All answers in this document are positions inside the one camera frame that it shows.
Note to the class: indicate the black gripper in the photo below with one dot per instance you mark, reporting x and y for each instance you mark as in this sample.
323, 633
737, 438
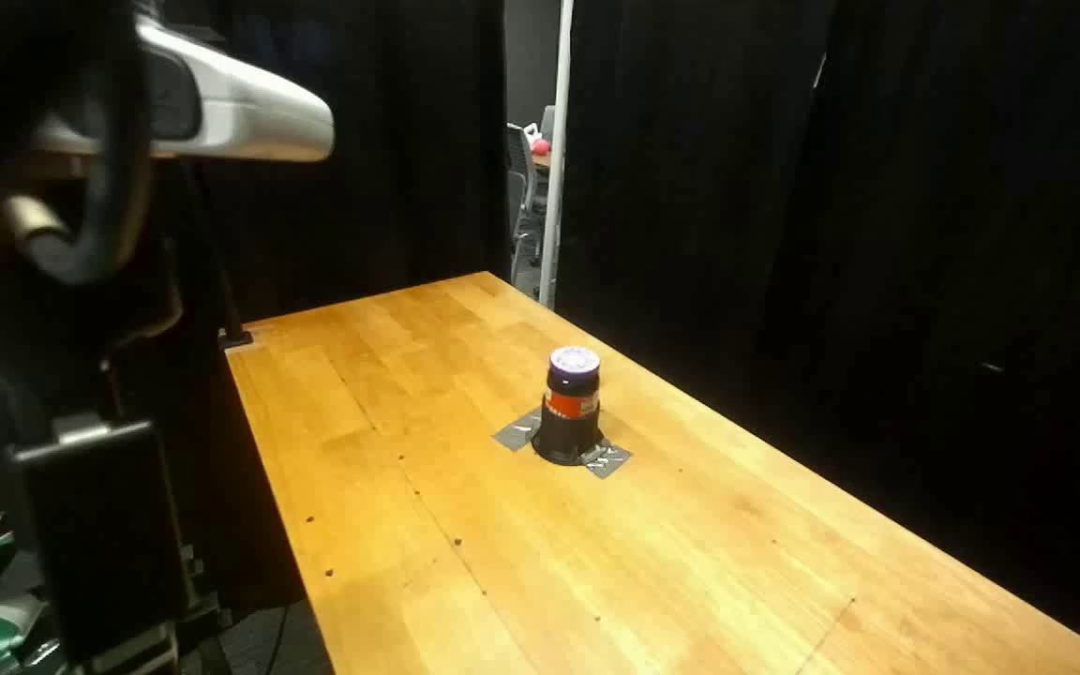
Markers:
101, 538

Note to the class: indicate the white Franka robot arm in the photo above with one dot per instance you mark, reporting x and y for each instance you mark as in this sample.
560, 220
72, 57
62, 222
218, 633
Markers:
261, 119

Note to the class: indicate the black tripod stand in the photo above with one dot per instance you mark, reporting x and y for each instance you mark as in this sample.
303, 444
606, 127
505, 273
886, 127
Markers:
218, 293

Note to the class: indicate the grey tape piece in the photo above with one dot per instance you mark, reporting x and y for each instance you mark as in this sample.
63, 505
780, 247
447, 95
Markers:
520, 432

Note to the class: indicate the black curtain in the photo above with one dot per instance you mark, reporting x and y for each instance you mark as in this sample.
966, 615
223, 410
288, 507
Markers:
891, 249
377, 164

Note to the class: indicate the black orange cylindrical object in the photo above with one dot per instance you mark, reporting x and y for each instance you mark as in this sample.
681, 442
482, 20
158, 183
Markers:
570, 424

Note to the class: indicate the white vertical pole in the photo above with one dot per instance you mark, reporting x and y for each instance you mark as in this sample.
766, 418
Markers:
555, 152

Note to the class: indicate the small grey base plate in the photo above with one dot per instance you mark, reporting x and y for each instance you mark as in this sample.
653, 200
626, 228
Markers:
606, 459

